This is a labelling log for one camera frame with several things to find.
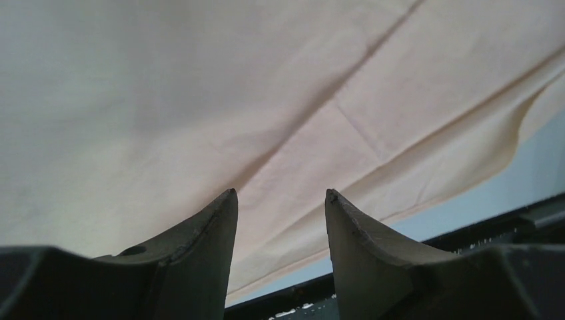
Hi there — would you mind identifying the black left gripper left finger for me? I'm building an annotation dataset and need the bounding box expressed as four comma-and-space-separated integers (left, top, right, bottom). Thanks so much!
1, 189, 238, 319

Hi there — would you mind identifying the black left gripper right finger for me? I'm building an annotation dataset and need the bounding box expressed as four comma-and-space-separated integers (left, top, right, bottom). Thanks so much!
324, 188, 565, 320

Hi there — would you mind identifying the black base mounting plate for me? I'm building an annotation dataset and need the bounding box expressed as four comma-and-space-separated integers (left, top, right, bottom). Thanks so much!
225, 194, 565, 320

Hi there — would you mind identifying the beige cloth wrap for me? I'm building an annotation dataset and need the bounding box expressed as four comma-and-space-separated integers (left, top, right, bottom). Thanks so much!
1, 1, 564, 301

